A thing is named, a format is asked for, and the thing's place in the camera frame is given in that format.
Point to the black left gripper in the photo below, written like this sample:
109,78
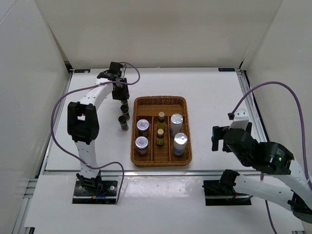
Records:
124,93

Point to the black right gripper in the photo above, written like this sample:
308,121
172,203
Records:
217,132

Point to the small black-cap spice jar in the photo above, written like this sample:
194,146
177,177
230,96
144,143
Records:
124,102
125,111
123,123

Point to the blue-label silver-lid canister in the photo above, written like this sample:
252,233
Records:
179,144
176,122

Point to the red-label silver-lid jar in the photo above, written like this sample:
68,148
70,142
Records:
143,128

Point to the yellow-label brown glass bottle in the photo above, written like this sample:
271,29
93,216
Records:
161,121
160,137

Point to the silver-lid dark spice jar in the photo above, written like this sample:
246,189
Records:
142,144

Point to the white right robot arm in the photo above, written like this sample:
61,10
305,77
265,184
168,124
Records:
269,158

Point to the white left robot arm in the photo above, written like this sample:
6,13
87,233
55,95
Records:
83,125

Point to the woven wicker divided tray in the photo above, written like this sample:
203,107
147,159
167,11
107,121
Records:
152,143

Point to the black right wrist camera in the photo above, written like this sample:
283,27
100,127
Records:
115,68

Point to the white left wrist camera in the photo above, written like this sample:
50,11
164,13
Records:
240,119

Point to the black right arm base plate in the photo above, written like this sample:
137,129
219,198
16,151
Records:
216,194

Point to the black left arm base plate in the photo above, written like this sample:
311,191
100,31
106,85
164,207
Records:
105,194

